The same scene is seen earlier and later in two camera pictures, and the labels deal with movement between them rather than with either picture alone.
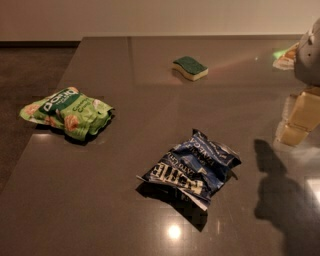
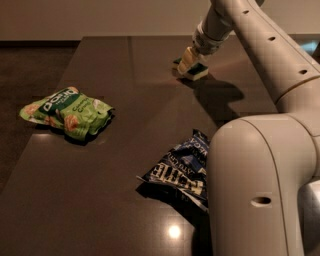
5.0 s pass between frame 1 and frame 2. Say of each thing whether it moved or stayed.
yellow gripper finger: moved
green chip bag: stayed
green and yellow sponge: stayed
